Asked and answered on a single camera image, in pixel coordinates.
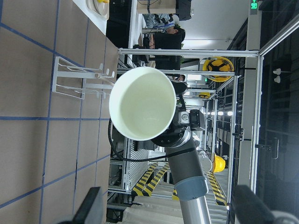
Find beige tray with fruit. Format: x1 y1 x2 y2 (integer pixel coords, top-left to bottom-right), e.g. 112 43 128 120
86 0 109 20

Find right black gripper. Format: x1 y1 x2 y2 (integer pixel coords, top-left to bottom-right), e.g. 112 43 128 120
151 81 193 147

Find white wire cup rack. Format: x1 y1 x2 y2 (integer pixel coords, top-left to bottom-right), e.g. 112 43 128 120
52 56 115 100

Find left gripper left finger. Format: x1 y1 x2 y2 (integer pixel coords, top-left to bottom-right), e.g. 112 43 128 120
54 187 103 224

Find white plastic cup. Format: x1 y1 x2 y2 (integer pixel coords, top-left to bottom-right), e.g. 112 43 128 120
109 67 176 141

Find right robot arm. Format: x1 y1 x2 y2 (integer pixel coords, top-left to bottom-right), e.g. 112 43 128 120
152 80 211 224

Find yellow hard hat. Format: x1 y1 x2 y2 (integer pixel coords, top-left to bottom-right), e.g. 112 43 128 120
202 56 234 82

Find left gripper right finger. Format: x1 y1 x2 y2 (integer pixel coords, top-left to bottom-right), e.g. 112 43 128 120
233 185 299 224

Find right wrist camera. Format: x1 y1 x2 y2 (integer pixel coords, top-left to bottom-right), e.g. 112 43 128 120
189 109 206 131

